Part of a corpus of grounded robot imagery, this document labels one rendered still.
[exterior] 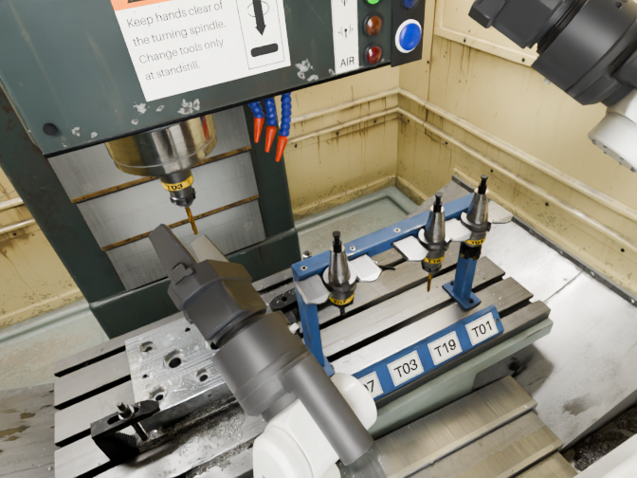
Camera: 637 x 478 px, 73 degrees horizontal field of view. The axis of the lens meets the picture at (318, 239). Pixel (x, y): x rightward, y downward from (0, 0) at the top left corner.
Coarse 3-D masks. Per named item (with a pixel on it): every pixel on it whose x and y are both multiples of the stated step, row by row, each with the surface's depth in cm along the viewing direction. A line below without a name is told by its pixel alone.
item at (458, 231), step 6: (450, 222) 93; (456, 222) 92; (450, 228) 91; (456, 228) 91; (462, 228) 91; (450, 234) 90; (456, 234) 90; (462, 234) 89; (468, 234) 89; (450, 240) 89; (456, 240) 88; (462, 240) 88
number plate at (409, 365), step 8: (416, 352) 99; (400, 360) 98; (408, 360) 99; (416, 360) 99; (392, 368) 97; (400, 368) 98; (408, 368) 98; (416, 368) 99; (392, 376) 97; (400, 376) 98; (408, 376) 98
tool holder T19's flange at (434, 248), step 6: (420, 234) 89; (420, 240) 88; (426, 240) 88; (444, 240) 87; (426, 246) 87; (432, 246) 87; (438, 246) 86; (444, 246) 88; (432, 252) 88; (438, 252) 88
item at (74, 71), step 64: (0, 0) 34; (64, 0) 36; (320, 0) 45; (384, 0) 48; (0, 64) 36; (64, 64) 38; (128, 64) 40; (320, 64) 49; (384, 64) 53; (64, 128) 41; (128, 128) 43
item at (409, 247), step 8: (400, 240) 90; (408, 240) 89; (416, 240) 89; (400, 248) 88; (408, 248) 88; (416, 248) 87; (424, 248) 87; (408, 256) 86; (416, 256) 86; (424, 256) 86
